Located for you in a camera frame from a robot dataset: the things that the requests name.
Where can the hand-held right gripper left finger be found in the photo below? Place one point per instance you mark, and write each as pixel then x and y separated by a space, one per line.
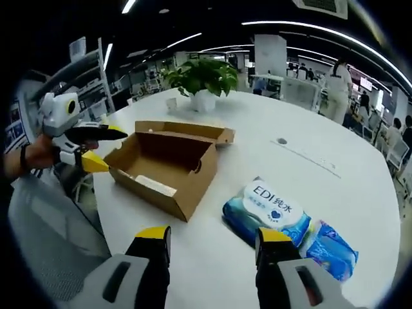
pixel 151 257

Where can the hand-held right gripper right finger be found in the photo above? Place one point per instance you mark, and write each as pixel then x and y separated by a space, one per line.
pixel 280 254

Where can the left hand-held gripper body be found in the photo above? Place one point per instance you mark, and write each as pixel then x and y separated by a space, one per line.
pixel 58 111

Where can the blue soft packet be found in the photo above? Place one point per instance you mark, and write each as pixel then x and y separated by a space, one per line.
pixel 331 254

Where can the white blue wet wipes pack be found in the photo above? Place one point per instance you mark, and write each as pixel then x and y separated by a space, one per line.
pixel 270 202

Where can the brown cardboard shoe box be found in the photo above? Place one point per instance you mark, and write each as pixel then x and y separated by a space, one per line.
pixel 199 180

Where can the person's left hand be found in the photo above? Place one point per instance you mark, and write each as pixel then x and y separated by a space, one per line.
pixel 43 153

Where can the metal shelf rack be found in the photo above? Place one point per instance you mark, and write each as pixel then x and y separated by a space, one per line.
pixel 83 83

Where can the black wristband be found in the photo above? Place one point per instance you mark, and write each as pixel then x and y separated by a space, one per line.
pixel 24 157

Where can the grey mesh office chair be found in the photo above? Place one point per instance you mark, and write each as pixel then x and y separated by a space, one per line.
pixel 48 231

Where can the white table socket panel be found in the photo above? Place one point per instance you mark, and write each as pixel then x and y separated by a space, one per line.
pixel 309 157

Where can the potted green plant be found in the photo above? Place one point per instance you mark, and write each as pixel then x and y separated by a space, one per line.
pixel 202 77

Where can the curved ceiling light strip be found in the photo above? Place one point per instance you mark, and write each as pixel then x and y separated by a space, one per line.
pixel 128 5
pixel 322 31

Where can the white office chair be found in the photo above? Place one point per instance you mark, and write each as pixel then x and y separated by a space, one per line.
pixel 397 153

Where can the white desk cabinet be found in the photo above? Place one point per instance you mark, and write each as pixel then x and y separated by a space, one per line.
pixel 299 91

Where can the white square pillar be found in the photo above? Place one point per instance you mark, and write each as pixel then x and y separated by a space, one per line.
pixel 270 54

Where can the ceiling air vent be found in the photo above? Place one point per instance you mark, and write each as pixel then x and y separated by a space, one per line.
pixel 322 7

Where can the blue wall poster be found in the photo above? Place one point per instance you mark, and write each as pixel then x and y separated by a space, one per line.
pixel 16 125

